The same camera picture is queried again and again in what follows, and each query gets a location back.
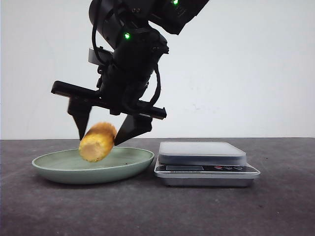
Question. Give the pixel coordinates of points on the green shallow plate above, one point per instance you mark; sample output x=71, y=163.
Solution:
x=68, y=167

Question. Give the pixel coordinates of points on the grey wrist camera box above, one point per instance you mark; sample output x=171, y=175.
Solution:
x=104, y=56

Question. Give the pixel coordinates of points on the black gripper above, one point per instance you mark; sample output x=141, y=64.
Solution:
x=119, y=92

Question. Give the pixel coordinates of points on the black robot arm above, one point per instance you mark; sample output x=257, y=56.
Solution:
x=126, y=25

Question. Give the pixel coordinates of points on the yellow corn cob piece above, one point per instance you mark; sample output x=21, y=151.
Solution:
x=98, y=142

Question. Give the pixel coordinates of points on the silver digital kitchen scale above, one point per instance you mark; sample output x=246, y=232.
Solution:
x=216, y=164

